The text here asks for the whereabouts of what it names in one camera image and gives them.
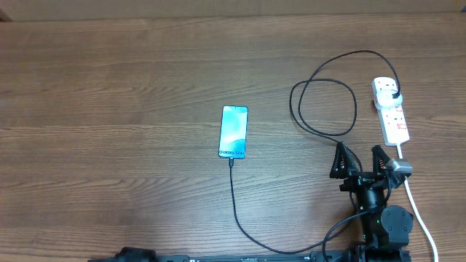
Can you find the white power strip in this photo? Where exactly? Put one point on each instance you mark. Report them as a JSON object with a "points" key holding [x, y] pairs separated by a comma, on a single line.
{"points": [[392, 120]]}

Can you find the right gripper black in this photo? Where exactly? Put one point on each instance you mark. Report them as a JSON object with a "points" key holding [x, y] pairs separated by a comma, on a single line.
{"points": [[357, 177]]}

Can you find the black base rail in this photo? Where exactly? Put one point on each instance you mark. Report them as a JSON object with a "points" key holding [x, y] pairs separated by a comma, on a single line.
{"points": [[315, 256]]}

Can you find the Samsung Galaxy smartphone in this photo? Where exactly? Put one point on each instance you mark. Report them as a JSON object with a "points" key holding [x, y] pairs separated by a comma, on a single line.
{"points": [[233, 134]]}

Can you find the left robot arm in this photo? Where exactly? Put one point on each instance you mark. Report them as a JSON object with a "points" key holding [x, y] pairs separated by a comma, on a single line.
{"points": [[133, 254]]}

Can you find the white charger plug adapter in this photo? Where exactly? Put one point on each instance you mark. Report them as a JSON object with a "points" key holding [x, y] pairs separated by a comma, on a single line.
{"points": [[385, 99]]}

